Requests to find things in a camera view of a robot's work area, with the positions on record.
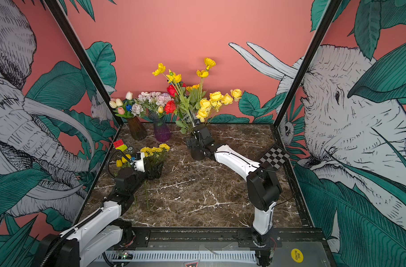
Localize black left frame post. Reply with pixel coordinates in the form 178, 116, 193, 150
44, 0, 110, 107

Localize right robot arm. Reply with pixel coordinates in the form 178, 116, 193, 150
187, 124, 282, 248

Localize black frame post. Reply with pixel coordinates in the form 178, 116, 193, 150
274, 0, 342, 128
44, 0, 110, 107

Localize checkerboard calibration plate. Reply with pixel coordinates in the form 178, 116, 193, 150
258, 145, 290, 170

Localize black right frame post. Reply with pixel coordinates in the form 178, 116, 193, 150
274, 0, 342, 128

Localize yellow rose bunch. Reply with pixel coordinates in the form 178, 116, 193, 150
196, 89, 243, 122

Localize yellow carnation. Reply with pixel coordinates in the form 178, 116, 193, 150
140, 147, 154, 158
151, 147, 161, 153

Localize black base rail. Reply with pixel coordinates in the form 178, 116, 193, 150
114, 226, 329, 250

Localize yellow carnation stem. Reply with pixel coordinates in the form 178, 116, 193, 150
158, 144, 171, 161

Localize yellow poppy spray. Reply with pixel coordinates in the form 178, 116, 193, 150
186, 57, 216, 99
152, 63, 190, 112

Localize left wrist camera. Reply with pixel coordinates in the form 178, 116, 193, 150
132, 152, 145, 172

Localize white ribbed cable duct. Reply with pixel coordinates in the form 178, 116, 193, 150
106, 250, 256, 263

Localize cream tulip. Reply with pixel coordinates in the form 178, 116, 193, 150
116, 99, 123, 107

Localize yellow flower bouquet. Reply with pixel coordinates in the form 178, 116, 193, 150
172, 82, 210, 135

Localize white tulip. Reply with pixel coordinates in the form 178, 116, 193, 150
126, 91, 133, 100

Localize yellow round sticker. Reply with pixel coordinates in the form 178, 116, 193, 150
291, 249, 304, 263

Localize brown ribbed glass vase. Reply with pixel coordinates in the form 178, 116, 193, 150
127, 117, 147, 141

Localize white purple hydrangea bunch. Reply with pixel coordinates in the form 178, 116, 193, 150
131, 91, 168, 119

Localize red yellow cube block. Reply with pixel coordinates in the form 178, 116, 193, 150
113, 139, 128, 152

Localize black vase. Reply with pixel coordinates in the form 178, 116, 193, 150
191, 148, 206, 161

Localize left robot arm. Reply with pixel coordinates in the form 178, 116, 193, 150
31, 152, 150, 267

